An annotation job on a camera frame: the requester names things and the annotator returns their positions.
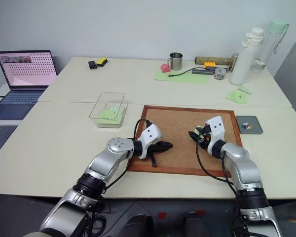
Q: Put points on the green sticky note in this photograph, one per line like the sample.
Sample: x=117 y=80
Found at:
x=199 y=129

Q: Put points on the metal mug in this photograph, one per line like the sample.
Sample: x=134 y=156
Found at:
x=176 y=61

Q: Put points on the plain green note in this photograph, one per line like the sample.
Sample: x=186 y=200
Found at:
x=245 y=90

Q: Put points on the pink round object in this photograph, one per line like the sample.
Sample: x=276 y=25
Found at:
x=165 y=68

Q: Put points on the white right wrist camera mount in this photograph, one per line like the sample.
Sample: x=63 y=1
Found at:
x=215 y=128

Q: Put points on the large green paper sheet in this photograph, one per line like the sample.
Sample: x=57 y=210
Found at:
x=187 y=79

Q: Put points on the small black box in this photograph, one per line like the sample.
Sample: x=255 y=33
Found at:
x=92 y=65

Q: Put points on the perforated dark panel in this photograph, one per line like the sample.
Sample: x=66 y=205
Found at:
x=1 y=140

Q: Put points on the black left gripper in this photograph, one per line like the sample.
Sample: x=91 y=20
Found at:
x=155 y=147

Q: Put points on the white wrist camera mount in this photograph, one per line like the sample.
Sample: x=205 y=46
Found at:
x=150 y=134
x=215 y=128

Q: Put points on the yellow and black sponge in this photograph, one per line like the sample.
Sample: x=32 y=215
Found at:
x=101 y=61

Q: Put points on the round clear pin container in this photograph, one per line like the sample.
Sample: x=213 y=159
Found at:
x=219 y=73

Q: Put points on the green notes pile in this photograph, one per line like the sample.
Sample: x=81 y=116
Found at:
x=108 y=115

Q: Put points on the yellow toy brick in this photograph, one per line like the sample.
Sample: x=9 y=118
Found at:
x=209 y=64

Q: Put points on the wood-framed cork board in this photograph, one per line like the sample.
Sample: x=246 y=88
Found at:
x=182 y=121

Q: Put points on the clear plastic box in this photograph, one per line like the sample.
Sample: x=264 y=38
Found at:
x=108 y=98

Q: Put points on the white water bottle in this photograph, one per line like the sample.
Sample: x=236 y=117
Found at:
x=244 y=59

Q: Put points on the gray square tray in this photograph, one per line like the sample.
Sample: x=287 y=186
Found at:
x=255 y=123

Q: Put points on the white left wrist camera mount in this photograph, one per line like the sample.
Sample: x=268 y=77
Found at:
x=150 y=134

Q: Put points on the clear bottle green lid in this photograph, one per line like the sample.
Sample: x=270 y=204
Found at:
x=266 y=49

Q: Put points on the gray USB hub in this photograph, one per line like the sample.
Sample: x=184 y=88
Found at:
x=202 y=71

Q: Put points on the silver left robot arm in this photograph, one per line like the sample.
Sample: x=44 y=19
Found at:
x=106 y=160

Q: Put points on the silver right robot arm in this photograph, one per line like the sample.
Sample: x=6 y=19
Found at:
x=244 y=168

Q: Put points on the dark rounded shape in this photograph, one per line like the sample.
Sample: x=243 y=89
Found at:
x=138 y=225

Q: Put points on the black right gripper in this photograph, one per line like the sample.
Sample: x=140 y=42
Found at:
x=204 y=138

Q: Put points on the green notes with print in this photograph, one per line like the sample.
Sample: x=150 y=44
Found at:
x=236 y=96

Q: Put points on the open laptop computer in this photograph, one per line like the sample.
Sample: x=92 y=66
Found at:
x=27 y=69

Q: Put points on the metal bar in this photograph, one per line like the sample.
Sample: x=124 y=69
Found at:
x=233 y=61

